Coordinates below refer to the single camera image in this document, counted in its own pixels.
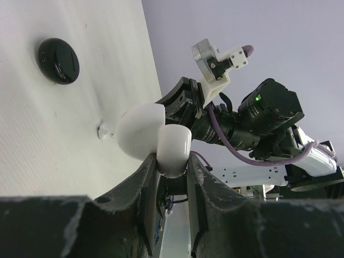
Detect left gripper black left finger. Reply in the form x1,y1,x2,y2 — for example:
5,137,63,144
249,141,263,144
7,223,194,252
1,154,157,257

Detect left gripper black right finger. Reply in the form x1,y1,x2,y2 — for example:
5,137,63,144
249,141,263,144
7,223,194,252
187,154,343,257

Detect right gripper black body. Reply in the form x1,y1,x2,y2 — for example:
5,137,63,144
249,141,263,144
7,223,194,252
156,77,205,126

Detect round white earbud case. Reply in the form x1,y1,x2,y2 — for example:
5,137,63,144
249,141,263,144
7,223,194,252
115,103,192,178

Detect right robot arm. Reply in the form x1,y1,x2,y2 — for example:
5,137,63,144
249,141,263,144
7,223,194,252
159,77,343,199

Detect round black earbud case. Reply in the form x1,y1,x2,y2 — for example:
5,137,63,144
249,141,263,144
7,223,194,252
37,38,80,85

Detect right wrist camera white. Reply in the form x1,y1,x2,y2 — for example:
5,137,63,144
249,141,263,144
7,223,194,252
191,39,254,106

